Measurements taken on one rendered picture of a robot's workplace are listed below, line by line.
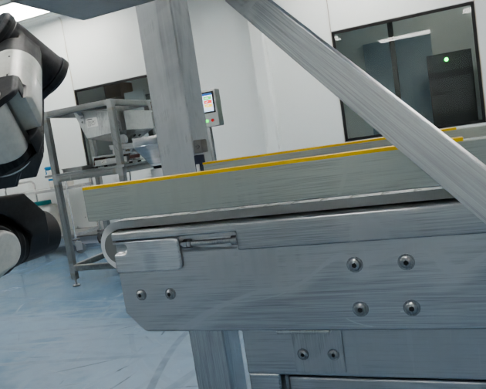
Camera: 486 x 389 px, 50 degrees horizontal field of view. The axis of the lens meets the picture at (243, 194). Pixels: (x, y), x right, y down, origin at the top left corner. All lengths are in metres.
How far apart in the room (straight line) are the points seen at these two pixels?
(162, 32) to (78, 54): 6.37
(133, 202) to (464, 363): 0.32
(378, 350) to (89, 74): 6.69
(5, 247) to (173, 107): 0.57
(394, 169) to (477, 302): 0.12
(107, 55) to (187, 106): 6.14
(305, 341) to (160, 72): 0.46
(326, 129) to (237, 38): 1.44
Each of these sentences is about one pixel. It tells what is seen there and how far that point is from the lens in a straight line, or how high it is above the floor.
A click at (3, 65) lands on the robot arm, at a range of 1.00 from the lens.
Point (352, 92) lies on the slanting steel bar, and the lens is 0.36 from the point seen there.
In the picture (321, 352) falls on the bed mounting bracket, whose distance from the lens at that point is 0.51.
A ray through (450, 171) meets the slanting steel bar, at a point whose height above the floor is 0.97.
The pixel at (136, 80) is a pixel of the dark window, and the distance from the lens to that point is 6.67.
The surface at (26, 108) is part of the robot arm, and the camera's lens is 0.91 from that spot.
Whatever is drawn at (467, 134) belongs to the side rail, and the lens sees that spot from 0.68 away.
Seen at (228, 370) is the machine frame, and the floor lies 0.66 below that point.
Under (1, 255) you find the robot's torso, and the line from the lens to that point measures 1.22.
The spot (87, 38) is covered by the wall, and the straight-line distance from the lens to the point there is 7.10.
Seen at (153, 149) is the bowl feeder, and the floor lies 1.05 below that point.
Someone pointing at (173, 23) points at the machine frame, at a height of 1.19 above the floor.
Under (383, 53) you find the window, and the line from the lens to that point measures 5.75.
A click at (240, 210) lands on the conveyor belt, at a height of 0.94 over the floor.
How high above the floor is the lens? 1.00
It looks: 6 degrees down
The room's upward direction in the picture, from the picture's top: 9 degrees counter-clockwise
